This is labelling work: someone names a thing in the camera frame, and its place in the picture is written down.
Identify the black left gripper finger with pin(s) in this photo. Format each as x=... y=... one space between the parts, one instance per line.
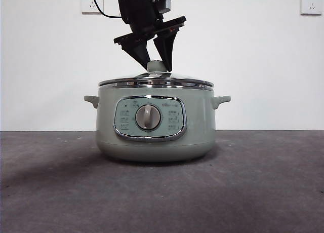
x=165 y=48
x=139 y=52

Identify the glass lid with green knob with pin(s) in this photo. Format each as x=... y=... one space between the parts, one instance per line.
x=157 y=65

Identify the pale green electric cooking pot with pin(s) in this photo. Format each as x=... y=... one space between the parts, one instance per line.
x=202 y=124

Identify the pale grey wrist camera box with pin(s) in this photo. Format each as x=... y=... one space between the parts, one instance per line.
x=166 y=3

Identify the white wall socket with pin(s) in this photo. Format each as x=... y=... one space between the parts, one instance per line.
x=87 y=5
x=309 y=3

